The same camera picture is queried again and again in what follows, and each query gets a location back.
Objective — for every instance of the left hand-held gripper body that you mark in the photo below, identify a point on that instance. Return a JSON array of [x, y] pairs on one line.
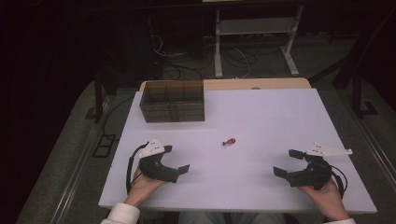
[[152, 165]]

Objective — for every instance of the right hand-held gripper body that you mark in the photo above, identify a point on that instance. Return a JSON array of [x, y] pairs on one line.
[[317, 172]]

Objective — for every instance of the brown transparent compartment box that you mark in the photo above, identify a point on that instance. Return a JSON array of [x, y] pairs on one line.
[[172, 102]]

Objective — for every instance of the pink and blue fish eraser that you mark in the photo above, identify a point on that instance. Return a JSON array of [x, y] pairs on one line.
[[229, 142]]

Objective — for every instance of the person's left hand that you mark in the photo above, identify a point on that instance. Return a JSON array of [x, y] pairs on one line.
[[141, 188]]

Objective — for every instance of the person's right hand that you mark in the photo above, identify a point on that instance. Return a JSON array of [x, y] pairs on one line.
[[327, 202]]

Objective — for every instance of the wooden table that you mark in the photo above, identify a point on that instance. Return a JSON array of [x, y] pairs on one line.
[[255, 83]]

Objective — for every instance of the black stand leg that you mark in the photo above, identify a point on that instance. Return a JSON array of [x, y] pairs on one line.
[[99, 96]]

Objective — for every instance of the black angled stand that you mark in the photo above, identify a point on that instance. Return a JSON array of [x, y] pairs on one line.
[[358, 77]]

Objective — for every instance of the white metal stand frame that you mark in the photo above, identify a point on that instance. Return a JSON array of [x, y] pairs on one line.
[[255, 26]]

